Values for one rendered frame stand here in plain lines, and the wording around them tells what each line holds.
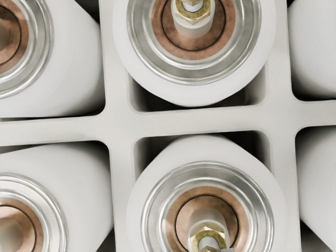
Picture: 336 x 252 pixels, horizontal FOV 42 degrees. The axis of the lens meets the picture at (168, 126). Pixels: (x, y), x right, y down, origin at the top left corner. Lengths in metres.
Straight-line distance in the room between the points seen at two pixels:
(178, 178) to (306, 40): 0.12
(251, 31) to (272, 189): 0.09
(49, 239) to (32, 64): 0.10
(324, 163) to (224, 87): 0.09
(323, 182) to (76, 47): 0.17
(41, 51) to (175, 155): 0.10
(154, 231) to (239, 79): 0.10
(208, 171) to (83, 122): 0.12
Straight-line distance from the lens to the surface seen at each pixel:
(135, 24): 0.25
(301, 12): 0.31
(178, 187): 0.25
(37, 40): 0.27
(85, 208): 0.27
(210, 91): 0.25
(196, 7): 0.21
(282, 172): 0.33
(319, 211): 0.29
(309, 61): 0.32
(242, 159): 0.26
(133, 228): 0.26
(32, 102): 0.27
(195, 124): 0.32
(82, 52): 0.29
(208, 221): 0.23
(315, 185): 0.30
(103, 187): 0.33
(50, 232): 0.27
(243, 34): 0.25
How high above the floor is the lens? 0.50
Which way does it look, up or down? 86 degrees down
